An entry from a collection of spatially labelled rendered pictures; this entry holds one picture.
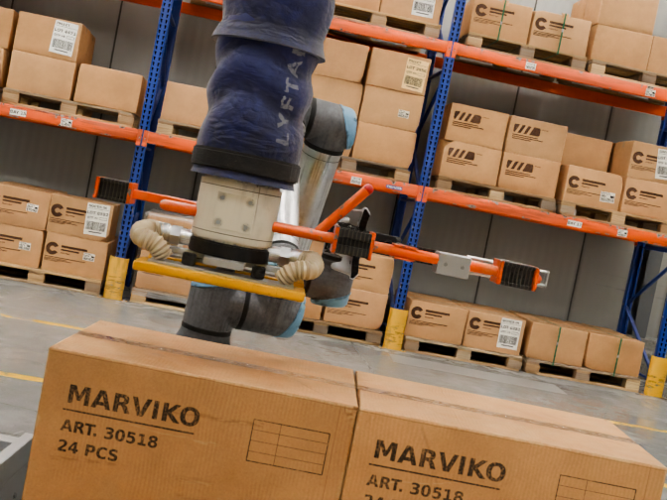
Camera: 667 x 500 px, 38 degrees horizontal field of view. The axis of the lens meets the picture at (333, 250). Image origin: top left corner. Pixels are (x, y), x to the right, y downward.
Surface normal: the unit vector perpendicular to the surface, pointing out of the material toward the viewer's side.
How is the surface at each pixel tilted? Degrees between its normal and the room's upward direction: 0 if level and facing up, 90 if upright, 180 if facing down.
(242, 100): 77
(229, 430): 90
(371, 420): 90
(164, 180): 90
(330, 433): 90
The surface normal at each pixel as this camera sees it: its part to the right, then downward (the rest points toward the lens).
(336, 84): 0.12, 0.03
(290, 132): 0.80, -0.07
